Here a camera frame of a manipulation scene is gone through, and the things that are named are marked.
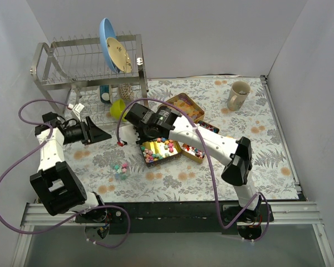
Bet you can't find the gold tin of star candies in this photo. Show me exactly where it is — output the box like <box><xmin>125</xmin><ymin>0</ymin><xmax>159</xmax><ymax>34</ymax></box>
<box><xmin>139</xmin><ymin>137</ymin><xmax>181</xmax><ymax>167</ymax></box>

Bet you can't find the gold tin of gummy candies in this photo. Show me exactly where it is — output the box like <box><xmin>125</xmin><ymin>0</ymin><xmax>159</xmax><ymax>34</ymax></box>
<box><xmin>166</xmin><ymin>93</ymin><xmax>205</xmax><ymax>122</ymax></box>

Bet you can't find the clear round candy jar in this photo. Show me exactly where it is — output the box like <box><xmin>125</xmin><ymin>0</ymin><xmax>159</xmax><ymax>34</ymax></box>
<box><xmin>111</xmin><ymin>162</ymin><xmax>130</xmax><ymax>181</ymax></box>

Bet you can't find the gold tin of lollipops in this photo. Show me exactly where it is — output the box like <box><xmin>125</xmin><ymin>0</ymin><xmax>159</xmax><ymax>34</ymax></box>
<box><xmin>181</xmin><ymin>120</ymin><xmax>220</xmax><ymax>164</ymax></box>

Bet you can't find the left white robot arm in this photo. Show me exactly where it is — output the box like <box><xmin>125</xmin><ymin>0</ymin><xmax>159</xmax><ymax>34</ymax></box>
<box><xmin>30</xmin><ymin>112</ymin><xmax>112</xmax><ymax>223</ymax></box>

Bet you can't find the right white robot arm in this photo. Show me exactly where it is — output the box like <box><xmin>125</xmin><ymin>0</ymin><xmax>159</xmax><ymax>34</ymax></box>
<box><xmin>124</xmin><ymin>103</ymin><xmax>261</xmax><ymax>221</ymax></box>

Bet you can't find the lime green bowl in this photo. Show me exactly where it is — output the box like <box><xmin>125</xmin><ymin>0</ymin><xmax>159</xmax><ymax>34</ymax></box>
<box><xmin>110</xmin><ymin>99</ymin><xmax>126</xmax><ymax>120</ymax></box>

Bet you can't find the floral table mat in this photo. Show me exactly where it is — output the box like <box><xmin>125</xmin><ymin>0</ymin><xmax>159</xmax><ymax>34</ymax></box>
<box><xmin>63</xmin><ymin>77</ymin><xmax>298</xmax><ymax>202</ymax></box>

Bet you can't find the patterned ceramic cup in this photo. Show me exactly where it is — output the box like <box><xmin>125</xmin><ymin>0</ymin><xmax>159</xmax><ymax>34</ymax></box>
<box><xmin>117</xmin><ymin>83</ymin><xmax>134</xmax><ymax>102</ymax></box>

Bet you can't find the blue white mug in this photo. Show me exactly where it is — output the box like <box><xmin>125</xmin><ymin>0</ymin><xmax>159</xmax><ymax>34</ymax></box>
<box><xmin>99</xmin><ymin>85</ymin><xmax>111</xmax><ymax>104</ymax></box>

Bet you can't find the steel dish rack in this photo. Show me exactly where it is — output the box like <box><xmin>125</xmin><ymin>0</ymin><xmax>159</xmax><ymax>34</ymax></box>
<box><xmin>30</xmin><ymin>34</ymin><xmax>149</xmax><ymax>129</ymax></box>

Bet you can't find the cream floral plate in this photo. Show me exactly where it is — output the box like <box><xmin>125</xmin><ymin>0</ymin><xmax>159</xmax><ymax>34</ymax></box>
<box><xmin>107</xmin><ymin>37</ymin><xmax>132</xmax><ymax>73</ymax></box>

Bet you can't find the beige ceramic mug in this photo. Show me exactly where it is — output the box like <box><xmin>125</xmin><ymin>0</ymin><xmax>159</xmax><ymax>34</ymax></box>
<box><xmin>227</xmin><ymin>81</ymin><xmax>251</xmax><ymax>111</ymax></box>

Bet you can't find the blue plate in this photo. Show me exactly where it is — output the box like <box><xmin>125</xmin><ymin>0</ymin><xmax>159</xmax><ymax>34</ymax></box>
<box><xmin>99</xmin><ymin>18</ymin><xmax>120</xmax><ymax>73</ymax></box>

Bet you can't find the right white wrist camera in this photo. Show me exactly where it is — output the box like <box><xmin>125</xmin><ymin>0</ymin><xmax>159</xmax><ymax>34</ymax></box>
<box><xmin>119</xmin><ymin>124</ymin><xmax>140</xmax><ymax>144</ymax></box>

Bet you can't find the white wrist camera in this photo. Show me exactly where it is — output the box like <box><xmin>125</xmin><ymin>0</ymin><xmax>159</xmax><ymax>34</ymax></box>
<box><xmin>67</xmin><ymin>103</ymin><xmax>85</xmax><ymax>121</ymax></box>
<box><xmin>119</xmin><ymin>124</ymin><xmax>140</xmax><ymax>144</ymax></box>

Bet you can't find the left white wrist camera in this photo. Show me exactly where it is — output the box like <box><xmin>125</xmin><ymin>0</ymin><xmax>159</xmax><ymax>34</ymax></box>
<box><xmin>67</xmin><ymin>103</ymin><xmax>85</xmax><ymax>121</ymax></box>

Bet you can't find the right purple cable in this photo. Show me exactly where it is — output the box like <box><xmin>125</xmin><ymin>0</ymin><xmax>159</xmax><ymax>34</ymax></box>
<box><xmin>116</xmin><ymin>98</ymin><xmax>270</xmax><ymax>242</ymax></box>

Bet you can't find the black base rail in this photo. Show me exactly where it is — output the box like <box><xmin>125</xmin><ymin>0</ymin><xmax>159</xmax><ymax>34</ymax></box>
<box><xmin>105</xmin><ymin>200</ymin><xmax>274</xmax><ymax>235</ymax></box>

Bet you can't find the aluminium frame rail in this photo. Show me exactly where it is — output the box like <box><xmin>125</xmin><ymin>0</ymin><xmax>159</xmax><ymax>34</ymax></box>
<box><xmin>11</xmin><ymin>201</ymin><xmax>334</xmax><ymax>266</ymax></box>

